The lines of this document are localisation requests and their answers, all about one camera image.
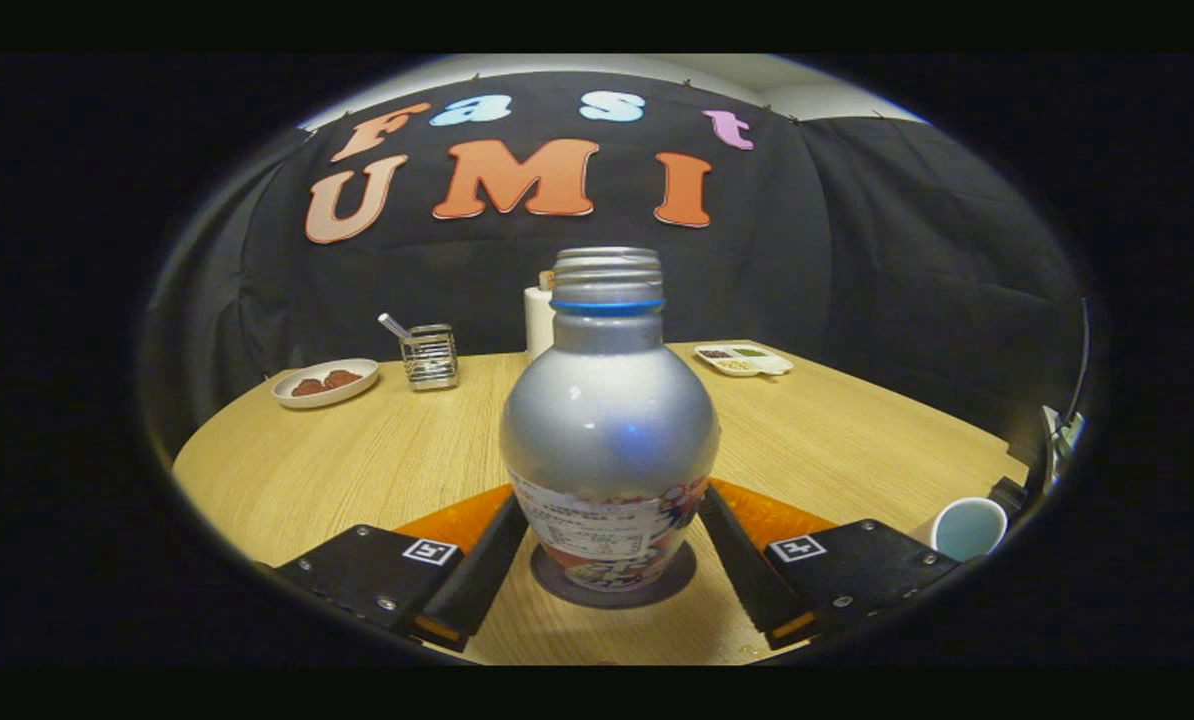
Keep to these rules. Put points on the white cup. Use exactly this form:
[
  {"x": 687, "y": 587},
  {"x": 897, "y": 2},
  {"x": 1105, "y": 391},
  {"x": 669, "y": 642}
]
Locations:
[{"x": 967, "y": 528}]

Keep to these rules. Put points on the black table clamp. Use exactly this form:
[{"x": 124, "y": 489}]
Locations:
[{"x": 1007, "y": 495}]

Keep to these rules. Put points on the silver juice bottle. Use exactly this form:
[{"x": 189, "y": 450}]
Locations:
[{"x": 607, "y": 420}]

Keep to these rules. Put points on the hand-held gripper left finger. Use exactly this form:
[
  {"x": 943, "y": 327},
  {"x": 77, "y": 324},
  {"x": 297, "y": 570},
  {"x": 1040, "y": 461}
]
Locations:
[{"x": 487, "y": 570}]

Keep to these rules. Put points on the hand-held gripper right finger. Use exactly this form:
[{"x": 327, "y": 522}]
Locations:
[{"x": 742, "y": 565}]

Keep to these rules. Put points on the white divided condiment tray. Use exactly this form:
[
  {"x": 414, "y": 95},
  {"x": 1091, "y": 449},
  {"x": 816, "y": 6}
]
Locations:
[{"x": 744, "y": 359}]

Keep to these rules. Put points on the black backdrop cloth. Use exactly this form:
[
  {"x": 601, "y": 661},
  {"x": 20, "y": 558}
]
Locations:
[{"x": 907, "y": 260}]

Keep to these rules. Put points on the white plate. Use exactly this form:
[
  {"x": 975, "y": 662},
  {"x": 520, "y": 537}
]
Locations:
[{"x": 325, "y": 398}]

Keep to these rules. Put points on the white toaster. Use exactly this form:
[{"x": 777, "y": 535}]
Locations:
[{"x": 538, "y": 325}]

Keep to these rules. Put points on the wooden table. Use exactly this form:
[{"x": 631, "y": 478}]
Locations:
[{"x": 357, "y": 460}]

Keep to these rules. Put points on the reddish brown food piece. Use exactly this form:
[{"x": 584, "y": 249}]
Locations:
[
  {"x": 342, "y": 379},
  {"x": 307, "y": 387}
]

